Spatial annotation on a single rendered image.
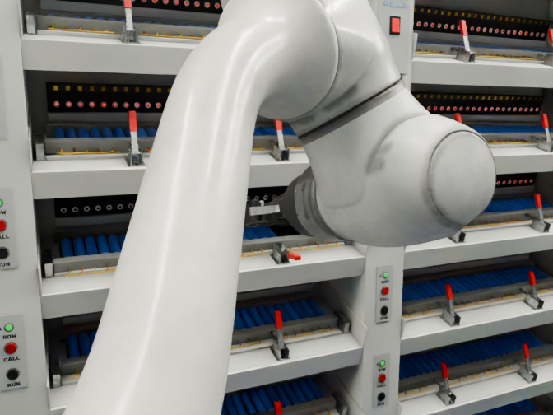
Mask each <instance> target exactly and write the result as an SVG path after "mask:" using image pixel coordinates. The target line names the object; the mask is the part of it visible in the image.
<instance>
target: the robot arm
mask: <svg viewBox="0 0 553 415"><path fill-rule="evenodd" d="M221 6H222V9H223V12H222V14H221V18H220V20H219V24H218V27H217V28H216V29H215V30H214V31H212V32H211V33H210V34H208V35H207V36H206V37H205V38H204V39H203V40H202V41H201V42H200V43H199V44H198V45H197V46H196V48H195V49H194V50H193V51H192V52H191V54H190V55H189V56H188V57H187V59H186V60H185V62H184V64H183V66H182V67H181V69H180V71H179V73H178V75H177V77H176V78H175V81H174V85H173V86H172V88H171V91H170V94H169V96H168V99H167V101H166V104H165V108H164V111H163V114H162V117H161V120H160V124H159V128H158V130H157V133H156V138H155V141H154V143H153V147H152V149H151V154H150V157H149V161H148V163H147V166H146V171H145V174H144V177H143V180H142V185H141V188H140V190H139V194H138V196H137V201H136V204H135V207H134V210H133V213H132V218H131V221H130V224H129V227H128V232H127V234H126V237H125V241H124V243H123V248H122V251H121V254H120V257H119V260H118V265H117V268H116V271H115V274H114V279H113V281H112V284H111V288H110V290H109V295H108V298H107V301H106V304H105V308H104V311H103V314H102V317H101V320H100V325H99V328H98V330H97V333H96V336H95V340H94V342H93V345H92V348H91V352H90V354H89V356H88V358H87V361H86V364H85V367H84V369H83V372H82V373H81V377H80V379H79V381H78V384H77V387H76V388H75V390H74V392H73V394H72V397H71V399H70V401H69V403H68V405H67V407H66V409H65V411H64V412H63V415H221V410H222V404H223V400H224V396H225V387H226V381H227V375H228V369H229V362H230V349H231V341H232V333H233V326H234V319H235V304H236V297H237V288H238V280H239V265H240V257H241V249H242V240H243V233H244V228H249V227H254V226H270V225H276V224H281V226H289V225H292V226H293V227H294V228H295V229H296V230H297V231H298V232H299V233H301V234H302V235H306V236H310V237H316V238H317V239H319V240H323V241H327V242H340V241H348V242H357V243H359V244H362V245H368V246H375V247H404V246H410V245H420V244H424V243H427V242H431V241H435V240H440V239H443V238H446V237H449V236H451V235H454V234H456V233H457V232H459V231H460V230H461V229H462V228H463V227H464V226H465V225H466V224H468V223H469V222H471V221H472V220H473V219H475V218H476V217H477V216H478V215H480V214H481V213H483V212H484V211H485V210H486V209H487V207H488V206H489V204H490V202H491V200H492V198H493V195H494V192H495V185H496V167H495V159H494V157H493V154H492V151H491V149H490V147H489V145H488V144H487V142H486V140H485V139H484V138H483V137H482V136H481V135H480V134H479V133H478V132H477V131H475V130H474V129H472V128H469V127H468V126H466V125H464V124H461V123H459V122H458V121H455V120H453V119H449V118H445V117H443V116H440V115H436V114H431V113H430V112H428V111H427V110H426V109H425V108H424V107H423V106H422V105H421V104H420V103H419V102H418V101H417V100H416V99H415V97H414V96H413V95H412V94H411V93H410V92H409V90H408V89H407V87H406V85H405V83H404V82H403V80H401V79H402V78H401V76H400V73H399V71H398V70H397V67H396V64H395V62H394V60H393V56H392V53H391V49H390V47H389V44H388V42H387V40H386V37H385V35H384V33H383V31H382V29H381V26H380V24H379V22H378V20H377V18H376V16H375V14H374V12H373V10H372V9H371V7H370V5H369V3H368V1H367V0H221ZM257 114H259V115H261V116H263V117H266V118H269V119H277V120H279V121H281V122H288V123H289V124H290V126H291V127H292V129H293V130H294V132H295V134H296V136H297V137H298V138H299V140H300V143H301V145H302V147H303V148H304V151H305V153H306V155H307V157H308V159H309V163H310V166H309V167H308V168H307V169H306V170H305V171H304V172H303V173H302V175H299V176H297V177H296V178H295V179H294V180H292V181H291V183H290V184H289V186H288V188H287V190H286V191H285V192H284V193H283V194H282V195H280V196H276V197H274V198H273V200H272V201H271V202H270V203H264V201H259V200H255V199H253V200H251V201H249V203H248V204H246V201H247V193H248V185H249V170H250V161H251V154H252V146H253V133H254V127H255V122H256V118H257Z"/></svg>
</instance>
